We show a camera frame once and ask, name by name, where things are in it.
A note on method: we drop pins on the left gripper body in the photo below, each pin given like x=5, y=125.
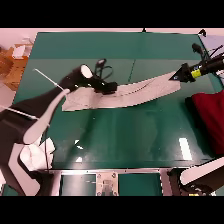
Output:
x=107, y=88

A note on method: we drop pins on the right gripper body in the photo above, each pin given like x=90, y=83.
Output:
x=184, y=74

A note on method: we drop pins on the white shirt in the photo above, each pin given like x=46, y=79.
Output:
x=140, y=93

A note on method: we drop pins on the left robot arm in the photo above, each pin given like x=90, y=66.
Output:
x=29, y=110

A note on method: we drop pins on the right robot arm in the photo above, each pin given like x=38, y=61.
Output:
x=210, y=66

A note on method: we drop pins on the red garment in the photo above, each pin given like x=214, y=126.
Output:
x=212, y=117

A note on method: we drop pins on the brown cardboard box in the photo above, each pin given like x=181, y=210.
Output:
x=10, y=68

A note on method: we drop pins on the silver frame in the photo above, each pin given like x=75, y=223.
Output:
x=107, y=184

